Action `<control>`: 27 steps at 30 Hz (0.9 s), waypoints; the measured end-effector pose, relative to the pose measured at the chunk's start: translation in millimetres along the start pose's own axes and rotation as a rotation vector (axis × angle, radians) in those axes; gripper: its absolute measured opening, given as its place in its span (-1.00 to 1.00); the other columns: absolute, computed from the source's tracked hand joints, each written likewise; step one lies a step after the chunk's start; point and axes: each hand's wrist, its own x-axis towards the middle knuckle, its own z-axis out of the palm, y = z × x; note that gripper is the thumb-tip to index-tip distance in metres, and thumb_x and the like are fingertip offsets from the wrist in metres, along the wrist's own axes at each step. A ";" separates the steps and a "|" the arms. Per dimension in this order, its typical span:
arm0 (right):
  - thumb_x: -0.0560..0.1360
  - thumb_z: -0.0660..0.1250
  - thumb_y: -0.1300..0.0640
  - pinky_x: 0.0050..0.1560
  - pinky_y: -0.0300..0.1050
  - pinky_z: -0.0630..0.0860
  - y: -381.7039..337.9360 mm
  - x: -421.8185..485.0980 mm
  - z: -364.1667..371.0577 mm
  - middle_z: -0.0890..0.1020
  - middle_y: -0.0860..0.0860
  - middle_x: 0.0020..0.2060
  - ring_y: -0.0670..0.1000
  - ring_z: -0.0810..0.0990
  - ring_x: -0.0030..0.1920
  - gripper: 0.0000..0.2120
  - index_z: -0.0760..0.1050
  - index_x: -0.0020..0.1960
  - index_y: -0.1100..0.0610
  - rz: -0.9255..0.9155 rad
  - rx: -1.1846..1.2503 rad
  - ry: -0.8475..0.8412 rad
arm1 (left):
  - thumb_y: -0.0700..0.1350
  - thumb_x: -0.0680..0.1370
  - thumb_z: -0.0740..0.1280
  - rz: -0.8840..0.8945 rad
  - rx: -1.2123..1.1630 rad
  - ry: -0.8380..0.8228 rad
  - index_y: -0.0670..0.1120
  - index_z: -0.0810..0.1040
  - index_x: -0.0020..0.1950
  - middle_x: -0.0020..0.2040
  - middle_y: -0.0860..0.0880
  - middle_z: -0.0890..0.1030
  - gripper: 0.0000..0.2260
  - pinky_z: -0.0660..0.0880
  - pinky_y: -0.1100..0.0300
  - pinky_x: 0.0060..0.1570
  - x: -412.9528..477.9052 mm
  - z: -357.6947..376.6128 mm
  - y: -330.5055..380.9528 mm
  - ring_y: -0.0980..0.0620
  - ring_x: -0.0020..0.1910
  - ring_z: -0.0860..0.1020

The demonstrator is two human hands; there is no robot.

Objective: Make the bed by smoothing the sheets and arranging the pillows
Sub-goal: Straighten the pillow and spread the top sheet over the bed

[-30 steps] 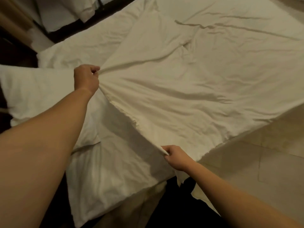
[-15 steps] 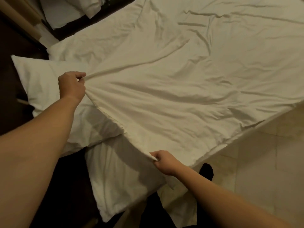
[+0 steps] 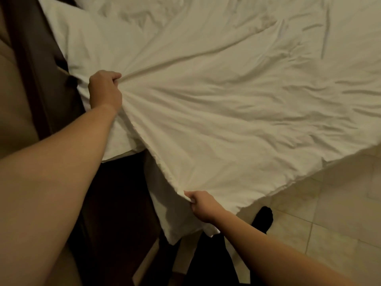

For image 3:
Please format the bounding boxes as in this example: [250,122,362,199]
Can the person's left hand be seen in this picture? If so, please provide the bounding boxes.
[88,70,123,115]

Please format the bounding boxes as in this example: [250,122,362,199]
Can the person's right hand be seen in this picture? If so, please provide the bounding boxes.
[184,190,227,224]

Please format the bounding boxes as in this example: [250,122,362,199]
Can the white bed sheet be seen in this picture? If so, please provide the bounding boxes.
[69,0,381,216]

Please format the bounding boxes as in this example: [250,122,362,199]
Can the person's right forearm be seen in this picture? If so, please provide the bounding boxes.
[213,212,356,286]

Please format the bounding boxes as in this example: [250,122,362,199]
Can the person's left forearm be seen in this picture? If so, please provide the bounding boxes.
[0,104,118,286]

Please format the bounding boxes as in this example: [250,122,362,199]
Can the white covered mattress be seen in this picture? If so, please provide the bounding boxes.
[36,0,221,245]

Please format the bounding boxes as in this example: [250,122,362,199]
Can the person's black trousers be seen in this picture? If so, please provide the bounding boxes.
[158,225,260,286]

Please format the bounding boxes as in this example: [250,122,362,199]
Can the dark brown headboard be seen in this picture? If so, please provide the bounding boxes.
[5,0,87,141]

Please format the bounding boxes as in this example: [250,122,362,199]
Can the dark brown bed base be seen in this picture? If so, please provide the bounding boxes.
[67,152,164,286]

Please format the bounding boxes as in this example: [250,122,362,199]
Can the person's black sock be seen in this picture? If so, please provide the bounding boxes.
[251,206,274,235]

